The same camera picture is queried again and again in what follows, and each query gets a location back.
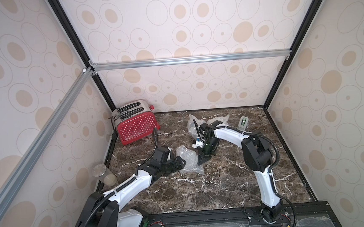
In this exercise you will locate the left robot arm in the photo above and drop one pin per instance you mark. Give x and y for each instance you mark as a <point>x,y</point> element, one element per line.
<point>104,209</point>

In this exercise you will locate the bubble wrap sheet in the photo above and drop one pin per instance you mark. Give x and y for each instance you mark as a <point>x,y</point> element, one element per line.
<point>191,127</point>
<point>191,159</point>
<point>223,120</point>

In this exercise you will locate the red silver toaster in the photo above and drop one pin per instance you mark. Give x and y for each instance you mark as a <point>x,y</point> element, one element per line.
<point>134,121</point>

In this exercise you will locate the black right frame post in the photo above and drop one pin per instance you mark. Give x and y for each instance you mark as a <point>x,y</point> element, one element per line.
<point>301,34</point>

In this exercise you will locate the black left frame post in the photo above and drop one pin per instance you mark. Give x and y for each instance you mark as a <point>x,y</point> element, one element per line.
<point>77,44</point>

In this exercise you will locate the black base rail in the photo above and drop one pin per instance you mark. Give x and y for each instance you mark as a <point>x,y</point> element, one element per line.
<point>309,214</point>

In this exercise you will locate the black frame post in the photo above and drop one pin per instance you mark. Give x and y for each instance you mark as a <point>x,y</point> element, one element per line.
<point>301,34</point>
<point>77,44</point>

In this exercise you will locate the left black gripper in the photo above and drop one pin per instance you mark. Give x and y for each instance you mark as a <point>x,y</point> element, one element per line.
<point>177,166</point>

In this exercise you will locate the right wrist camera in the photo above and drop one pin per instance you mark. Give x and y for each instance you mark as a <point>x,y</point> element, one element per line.
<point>198,143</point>

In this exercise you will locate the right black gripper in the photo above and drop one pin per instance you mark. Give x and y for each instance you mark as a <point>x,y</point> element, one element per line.
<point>206,151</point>

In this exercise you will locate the horizontal aluminium rail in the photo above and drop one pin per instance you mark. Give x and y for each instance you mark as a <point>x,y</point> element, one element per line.
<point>191,60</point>

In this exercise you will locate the left diagonal aluminium rail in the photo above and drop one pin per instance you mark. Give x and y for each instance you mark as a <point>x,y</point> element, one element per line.
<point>19,175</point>

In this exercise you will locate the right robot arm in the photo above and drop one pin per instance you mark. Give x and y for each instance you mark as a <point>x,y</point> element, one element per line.
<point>260,155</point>

